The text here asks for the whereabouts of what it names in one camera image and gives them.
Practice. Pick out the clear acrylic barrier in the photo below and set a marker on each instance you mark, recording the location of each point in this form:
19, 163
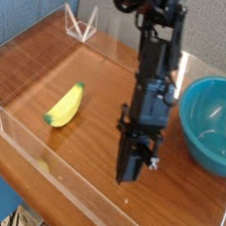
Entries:
190, 68
49, 184

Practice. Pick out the yellow toy banana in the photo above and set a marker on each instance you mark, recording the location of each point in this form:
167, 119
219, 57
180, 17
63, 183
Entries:
65, 109

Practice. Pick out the clear acrylic corner bracket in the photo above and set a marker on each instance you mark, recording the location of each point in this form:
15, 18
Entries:
80, 30

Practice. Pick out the blue plastic bowl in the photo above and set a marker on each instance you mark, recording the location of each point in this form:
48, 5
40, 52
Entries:
202, 111

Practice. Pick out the clear acrylic back barrier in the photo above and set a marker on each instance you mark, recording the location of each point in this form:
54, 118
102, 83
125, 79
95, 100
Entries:
190, 68

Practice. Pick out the black blue robot arm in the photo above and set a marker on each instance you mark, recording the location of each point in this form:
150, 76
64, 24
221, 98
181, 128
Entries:
161, 24

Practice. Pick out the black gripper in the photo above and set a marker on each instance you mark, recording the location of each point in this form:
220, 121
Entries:
140, 126

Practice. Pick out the clear acrylic front barrier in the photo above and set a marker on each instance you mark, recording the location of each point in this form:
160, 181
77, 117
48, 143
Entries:
49, 184

